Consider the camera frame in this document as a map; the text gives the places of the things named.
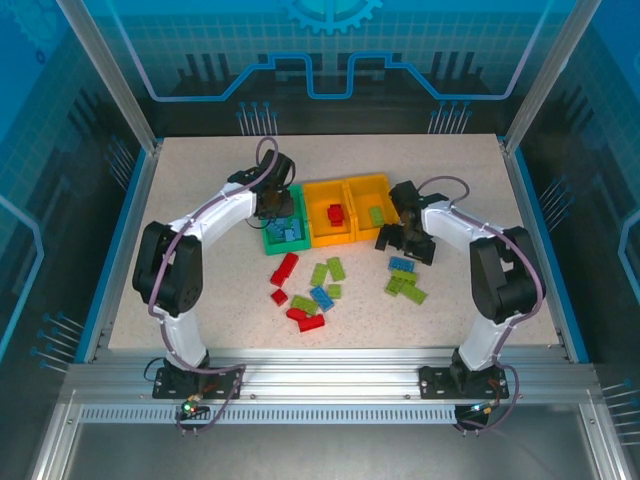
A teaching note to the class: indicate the green plastic bin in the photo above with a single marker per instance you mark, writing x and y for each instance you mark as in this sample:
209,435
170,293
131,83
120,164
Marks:
285,248

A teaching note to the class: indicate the small green lego brick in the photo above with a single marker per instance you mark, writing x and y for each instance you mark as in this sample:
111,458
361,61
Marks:
334,291
395,287

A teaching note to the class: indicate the yellow plastic bin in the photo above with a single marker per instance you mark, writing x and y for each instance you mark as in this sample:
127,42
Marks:
367,187
327,241

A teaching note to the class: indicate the long red lego brick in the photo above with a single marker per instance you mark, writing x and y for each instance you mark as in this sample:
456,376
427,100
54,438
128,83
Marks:
285,269

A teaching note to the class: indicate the small red lego brick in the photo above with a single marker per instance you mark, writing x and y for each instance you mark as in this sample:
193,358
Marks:
279,297

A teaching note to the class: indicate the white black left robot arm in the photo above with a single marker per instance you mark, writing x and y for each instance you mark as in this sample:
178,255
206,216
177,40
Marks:
215,215

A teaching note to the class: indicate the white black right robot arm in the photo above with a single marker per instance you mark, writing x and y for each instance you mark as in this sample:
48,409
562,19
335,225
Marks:
450,225

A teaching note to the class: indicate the rounded red lego piece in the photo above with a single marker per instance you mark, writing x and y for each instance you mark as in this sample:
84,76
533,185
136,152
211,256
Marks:
295,314

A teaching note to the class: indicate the blue table side panel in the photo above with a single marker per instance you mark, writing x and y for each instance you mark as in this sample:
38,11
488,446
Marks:
560,280
105,280

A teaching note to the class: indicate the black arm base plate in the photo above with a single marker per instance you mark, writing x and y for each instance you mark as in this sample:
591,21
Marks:
225,385
435,382

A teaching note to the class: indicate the aluminium frame cross rail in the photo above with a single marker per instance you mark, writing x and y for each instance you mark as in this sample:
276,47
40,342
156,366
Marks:
325,375

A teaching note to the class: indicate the aluminium frame post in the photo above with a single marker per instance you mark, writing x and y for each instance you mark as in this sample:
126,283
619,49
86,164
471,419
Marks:
107,75
550,75

